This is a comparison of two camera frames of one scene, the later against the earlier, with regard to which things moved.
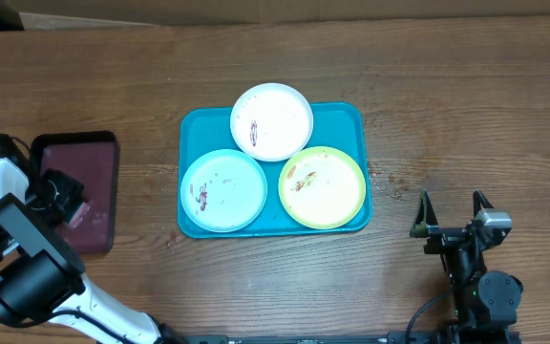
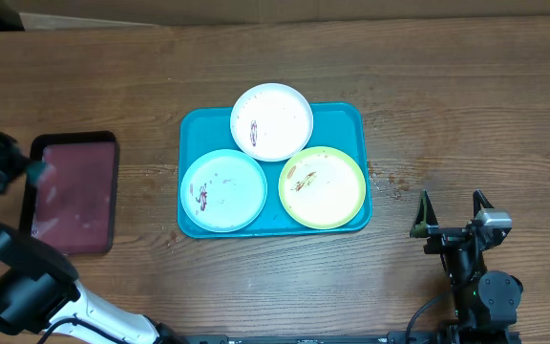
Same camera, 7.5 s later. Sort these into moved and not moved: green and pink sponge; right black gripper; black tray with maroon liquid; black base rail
Moved: green and pink sponge
Not moved: black tray with maroon liquid; right black gripper; black base rail
